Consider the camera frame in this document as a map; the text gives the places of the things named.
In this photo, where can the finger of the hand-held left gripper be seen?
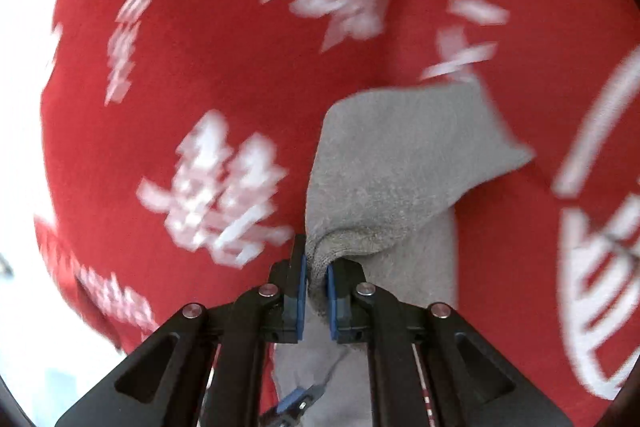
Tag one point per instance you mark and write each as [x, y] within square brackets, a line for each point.
[292, 399]

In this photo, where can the red printed sofa cover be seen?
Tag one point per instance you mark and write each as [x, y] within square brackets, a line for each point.
[210, 57]

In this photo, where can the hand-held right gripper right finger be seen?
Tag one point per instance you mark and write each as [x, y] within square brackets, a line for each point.
[331, 302]

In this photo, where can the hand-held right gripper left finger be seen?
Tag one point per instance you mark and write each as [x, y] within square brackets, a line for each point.
[300, 302]

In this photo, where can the grey fleece garment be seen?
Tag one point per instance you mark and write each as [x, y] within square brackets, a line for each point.
[395, 167]

